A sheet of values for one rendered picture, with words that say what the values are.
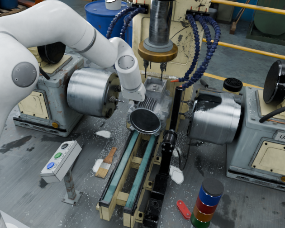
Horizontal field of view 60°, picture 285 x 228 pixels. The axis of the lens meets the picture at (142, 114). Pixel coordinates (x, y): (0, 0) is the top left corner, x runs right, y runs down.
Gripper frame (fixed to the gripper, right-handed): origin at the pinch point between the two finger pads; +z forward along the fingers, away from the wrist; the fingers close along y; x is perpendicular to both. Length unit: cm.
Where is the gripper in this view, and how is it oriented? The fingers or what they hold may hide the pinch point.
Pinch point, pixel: (136, 99)
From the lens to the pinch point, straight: 118.3
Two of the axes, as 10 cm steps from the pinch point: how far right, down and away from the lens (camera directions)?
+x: 2.6, -9.1, 3.4
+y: 9.6, 2.1, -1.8
